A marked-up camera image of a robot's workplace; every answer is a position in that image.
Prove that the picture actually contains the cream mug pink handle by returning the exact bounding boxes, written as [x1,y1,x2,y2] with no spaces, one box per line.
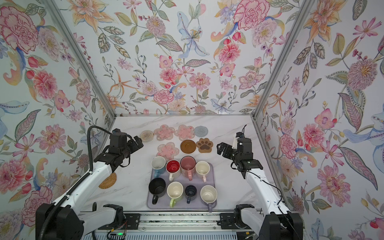
[195,161,211,183]

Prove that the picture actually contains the lavender serving tray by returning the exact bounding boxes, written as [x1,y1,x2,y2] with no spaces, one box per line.
[147,164,215,211]

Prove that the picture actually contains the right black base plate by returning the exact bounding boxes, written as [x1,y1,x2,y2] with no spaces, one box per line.
[218,211,264,232]

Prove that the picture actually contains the red inside white mug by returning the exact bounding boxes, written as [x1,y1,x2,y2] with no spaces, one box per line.
[166,160,181,182]

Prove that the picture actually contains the small dark blue mug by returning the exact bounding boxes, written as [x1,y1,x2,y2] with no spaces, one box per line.
[184,185,198,204]

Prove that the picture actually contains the pink flower coaster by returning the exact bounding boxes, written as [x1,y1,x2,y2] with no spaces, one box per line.
[175,125,196,141]
[157,142,180,161]
[154,125,175,141]

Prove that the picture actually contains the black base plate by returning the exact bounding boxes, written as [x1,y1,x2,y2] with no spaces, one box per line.
[98,213,141,231]
[218,211,264,232]

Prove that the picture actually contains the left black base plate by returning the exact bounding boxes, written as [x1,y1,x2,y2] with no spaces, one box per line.
[98,213,141,231]

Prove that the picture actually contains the multicolour embroidered round coaster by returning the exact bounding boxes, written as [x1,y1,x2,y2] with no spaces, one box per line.
[140,130,155,143]

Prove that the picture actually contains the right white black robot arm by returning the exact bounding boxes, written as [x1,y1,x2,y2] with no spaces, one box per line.
[217,133,304,240]

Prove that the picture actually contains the cream mug green handle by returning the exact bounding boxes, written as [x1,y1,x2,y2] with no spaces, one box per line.
[167,182,184,208]

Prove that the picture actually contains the aluminium mounting rail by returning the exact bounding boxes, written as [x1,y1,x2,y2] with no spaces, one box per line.
[83,211,310,233]

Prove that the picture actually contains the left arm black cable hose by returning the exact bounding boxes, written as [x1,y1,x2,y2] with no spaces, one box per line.
[37,125,113,240]

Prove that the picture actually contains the blue mug white inside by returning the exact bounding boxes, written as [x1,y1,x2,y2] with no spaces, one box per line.
[151,156,167,178]

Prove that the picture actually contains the woven rattan round coaster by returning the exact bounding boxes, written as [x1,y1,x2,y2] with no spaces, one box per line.
[99,173,117,190]

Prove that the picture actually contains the grey blue woven coaster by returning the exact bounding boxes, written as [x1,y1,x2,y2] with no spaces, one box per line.
[194,126,209,138]

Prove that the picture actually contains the brown round wooden coaster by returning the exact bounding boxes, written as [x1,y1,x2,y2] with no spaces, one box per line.
[180,140,197,154]

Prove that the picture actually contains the cream mug purple handle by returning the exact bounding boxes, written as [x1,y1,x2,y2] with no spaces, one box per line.
[200,185,218,213]

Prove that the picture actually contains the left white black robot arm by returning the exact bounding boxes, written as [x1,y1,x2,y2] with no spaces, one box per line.
[36,129,144,240]

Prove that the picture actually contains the black mug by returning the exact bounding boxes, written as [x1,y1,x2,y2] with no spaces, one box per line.
[149,178,166,205]

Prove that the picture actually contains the brown paw cork coaster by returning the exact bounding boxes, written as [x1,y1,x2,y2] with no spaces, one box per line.
[196,138,214,153]

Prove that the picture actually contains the pink tall mug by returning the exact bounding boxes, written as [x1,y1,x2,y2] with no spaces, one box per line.
[180,156,197,181]

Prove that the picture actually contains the pink flower coaster front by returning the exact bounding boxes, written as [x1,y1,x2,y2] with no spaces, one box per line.
[157,142,180,161]

